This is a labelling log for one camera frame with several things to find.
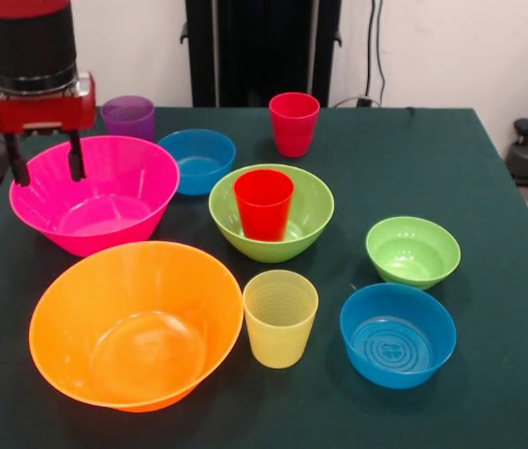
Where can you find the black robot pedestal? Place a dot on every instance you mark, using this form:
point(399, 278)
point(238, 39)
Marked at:
point(264, 51)

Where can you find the crimson pink plastic cup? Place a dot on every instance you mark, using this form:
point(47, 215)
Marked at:
point(294, 131)

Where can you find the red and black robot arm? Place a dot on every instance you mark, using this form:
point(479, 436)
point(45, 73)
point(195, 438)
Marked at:
point(25, 42)

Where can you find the yellow plastic cup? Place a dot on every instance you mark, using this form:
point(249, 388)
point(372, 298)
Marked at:
point(279, 337)

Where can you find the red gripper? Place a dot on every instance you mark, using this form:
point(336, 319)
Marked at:
point(39, 112)

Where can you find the large green plastic bowl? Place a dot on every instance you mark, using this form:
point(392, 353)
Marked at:
point(311, 210)

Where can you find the blue plastic bowl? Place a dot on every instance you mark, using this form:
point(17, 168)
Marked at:
point(203, 159)
point(397, 341)

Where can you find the small green plastic bowl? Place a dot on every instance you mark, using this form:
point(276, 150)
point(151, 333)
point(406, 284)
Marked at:
point(411, 257)

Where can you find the large pink plastic bowl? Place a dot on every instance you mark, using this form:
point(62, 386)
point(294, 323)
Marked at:
point(105, 201)

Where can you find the purple plastic cup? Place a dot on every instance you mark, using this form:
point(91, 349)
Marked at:
point(128, 124)

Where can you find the orange plastic bowl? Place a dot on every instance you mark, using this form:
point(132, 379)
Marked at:
point(137, 327)

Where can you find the dark green table cloth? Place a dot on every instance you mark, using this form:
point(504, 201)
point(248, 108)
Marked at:
point(456, 374)

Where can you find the red plastic cup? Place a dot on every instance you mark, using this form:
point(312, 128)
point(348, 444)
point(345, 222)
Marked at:
point(264, 210)

